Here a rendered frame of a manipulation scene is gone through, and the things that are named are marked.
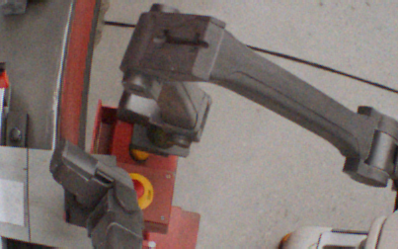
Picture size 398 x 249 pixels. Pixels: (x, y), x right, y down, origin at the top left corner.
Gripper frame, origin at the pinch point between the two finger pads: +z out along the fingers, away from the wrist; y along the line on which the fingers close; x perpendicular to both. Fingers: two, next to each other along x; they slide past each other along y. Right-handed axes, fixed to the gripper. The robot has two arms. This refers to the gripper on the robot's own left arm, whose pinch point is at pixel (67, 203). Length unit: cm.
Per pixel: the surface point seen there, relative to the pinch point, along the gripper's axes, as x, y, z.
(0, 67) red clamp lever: -21.1, -15.8, -12.9
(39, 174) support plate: -3.6, -5.3, 5.9
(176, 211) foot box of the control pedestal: 63, -20, 70
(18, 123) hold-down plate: -5.3, -17.3, 17.7
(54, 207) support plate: -1.0, 0.4, 4.3
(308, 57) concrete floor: 101, -70, 61
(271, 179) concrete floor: 91, -33, 67
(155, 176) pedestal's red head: 25.4, -12.8, 14.6
